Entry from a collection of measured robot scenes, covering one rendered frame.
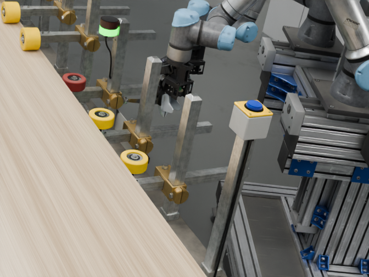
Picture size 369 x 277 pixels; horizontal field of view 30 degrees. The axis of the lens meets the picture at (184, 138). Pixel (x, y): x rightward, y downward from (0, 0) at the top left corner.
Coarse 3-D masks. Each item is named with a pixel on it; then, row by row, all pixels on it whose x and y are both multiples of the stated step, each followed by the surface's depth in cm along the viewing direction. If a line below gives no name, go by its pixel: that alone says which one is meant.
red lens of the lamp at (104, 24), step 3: (117, 18) 222; (102, 21) 218; (105, 21) 217; (102, 24) 219; (105, 24) 218; (108, 24) 218; (111, 24) 218; (114, 24) 218; (117, 24) 219; (105, 27) 218; (108, 27) 218; (111, 27) 218; (114, 27) 219; (117, 27) 220
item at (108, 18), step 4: (104, 16) 221; (108, 16) 221; (112, 16) 222; (104, 20) 218; (108, 20) 218; (112, 20) 219; (116, 20) 220; (104, 28) 219; (104, 36) 222; (116, 36) 223; (116, 40) 223; (108, 48) 225
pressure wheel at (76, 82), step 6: (66, 78) 228; (72, 78) 230; (78, 78) 231; (84, 78) 231; (66, 84) 227; (72, 84) 227; (78, 84) 227; (84, 84) 229; (72, 90) 228; (78, 90) 228
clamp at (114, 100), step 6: (96, 84) 241; (102, 84) 238; (102, 96) 237; (108, 96) 233; (114, 96) 232; (120, 96) 233; (108, 102) 232; (114, 102) 232; (120, 102) 234; (114, 108) 234
